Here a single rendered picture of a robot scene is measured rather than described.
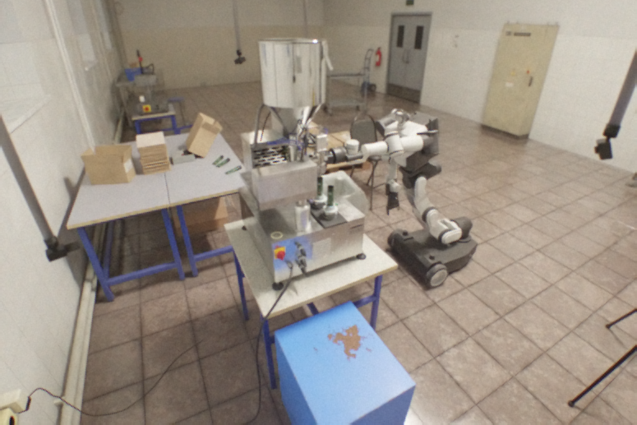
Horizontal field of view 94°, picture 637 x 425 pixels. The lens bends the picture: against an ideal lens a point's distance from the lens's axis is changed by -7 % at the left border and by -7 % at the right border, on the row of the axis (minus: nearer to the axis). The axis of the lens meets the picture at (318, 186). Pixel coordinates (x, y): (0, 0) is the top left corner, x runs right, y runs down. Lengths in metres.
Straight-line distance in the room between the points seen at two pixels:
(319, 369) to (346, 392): 0.14
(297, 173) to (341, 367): 0.83
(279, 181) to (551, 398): 1.99
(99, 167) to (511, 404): 3.20
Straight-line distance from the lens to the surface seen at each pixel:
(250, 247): 1.84
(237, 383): 2.21
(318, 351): 1.55
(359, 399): 1.45
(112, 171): 2.91
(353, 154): 1.68
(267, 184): 1.28
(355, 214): 1.59
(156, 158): 2.93
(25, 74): 3.34
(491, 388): 2.37
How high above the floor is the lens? 1.87
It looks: 27 degrees down
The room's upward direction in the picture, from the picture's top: straight up
